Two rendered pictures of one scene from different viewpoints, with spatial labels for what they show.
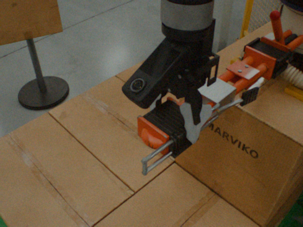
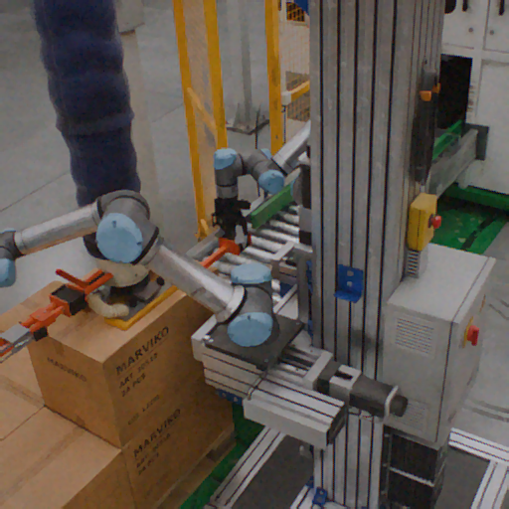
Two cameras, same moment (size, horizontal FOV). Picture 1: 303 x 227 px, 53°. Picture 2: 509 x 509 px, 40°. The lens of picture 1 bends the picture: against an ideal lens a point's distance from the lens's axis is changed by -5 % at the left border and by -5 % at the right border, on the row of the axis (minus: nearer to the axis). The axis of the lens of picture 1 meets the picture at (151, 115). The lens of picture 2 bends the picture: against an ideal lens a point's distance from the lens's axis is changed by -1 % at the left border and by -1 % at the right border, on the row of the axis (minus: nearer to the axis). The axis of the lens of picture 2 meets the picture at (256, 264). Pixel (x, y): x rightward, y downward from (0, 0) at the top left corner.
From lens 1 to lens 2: 167 cm
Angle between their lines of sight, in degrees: 11
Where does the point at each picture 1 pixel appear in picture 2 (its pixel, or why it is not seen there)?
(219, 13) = not seen: hidden behind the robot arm
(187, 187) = (54, 426)
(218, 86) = (17, 331)
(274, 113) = (86, 341)
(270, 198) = (110, 416)
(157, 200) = (23, 442)
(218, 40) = not seen: hidden behind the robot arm
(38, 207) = not seen: outside the picture
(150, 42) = (63, 260)
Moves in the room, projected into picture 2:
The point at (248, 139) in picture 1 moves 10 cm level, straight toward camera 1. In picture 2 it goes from (75, 366) to (61, 387)
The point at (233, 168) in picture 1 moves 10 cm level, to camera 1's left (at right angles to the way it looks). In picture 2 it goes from (80, 396) to (50, 401)
